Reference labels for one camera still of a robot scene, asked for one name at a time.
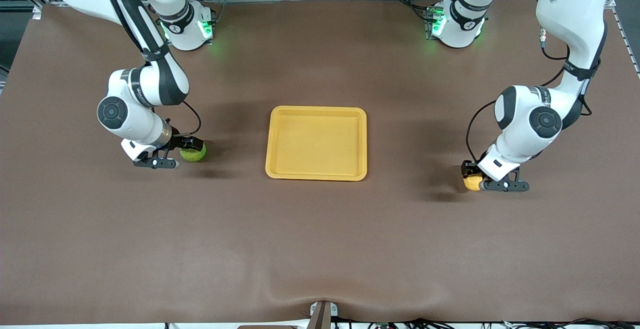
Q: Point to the brown table mat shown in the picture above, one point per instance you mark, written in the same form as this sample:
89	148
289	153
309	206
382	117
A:
320	244

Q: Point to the yellow plastic tray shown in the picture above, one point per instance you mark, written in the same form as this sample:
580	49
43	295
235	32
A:
315	144

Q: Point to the yellow potato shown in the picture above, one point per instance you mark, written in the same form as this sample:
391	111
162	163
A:
472	183

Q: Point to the green apple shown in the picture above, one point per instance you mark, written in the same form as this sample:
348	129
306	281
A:
192	155

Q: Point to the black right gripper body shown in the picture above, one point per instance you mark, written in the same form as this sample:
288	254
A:
181	142

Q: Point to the brown post with metal bracket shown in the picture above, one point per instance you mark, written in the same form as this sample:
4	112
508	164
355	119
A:
322	316

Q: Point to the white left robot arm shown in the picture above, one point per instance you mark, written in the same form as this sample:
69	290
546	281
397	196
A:
530	119

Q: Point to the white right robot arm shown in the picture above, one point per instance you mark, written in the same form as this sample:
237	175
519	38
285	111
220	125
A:
150	84

